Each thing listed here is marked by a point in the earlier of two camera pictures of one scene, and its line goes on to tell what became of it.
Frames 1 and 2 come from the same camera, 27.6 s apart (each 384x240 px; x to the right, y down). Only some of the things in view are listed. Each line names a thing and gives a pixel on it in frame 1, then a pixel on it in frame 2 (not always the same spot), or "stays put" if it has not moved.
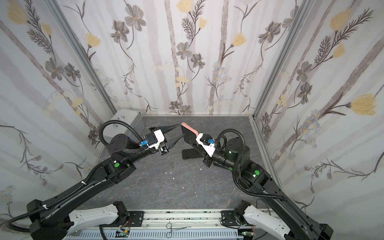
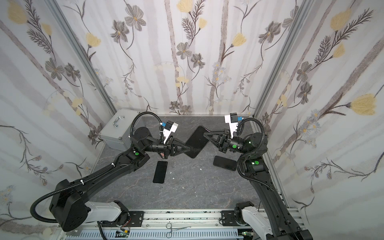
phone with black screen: x=189 y=136 → x=160 y=172
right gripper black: x=202 y=150 → x=223 y=142
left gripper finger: x=166 y=129 → x=180 y=147
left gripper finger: x=172 y=142 → x=180 y=150
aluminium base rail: x=167 y=224 stays put
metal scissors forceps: x=169 y=225 stays put
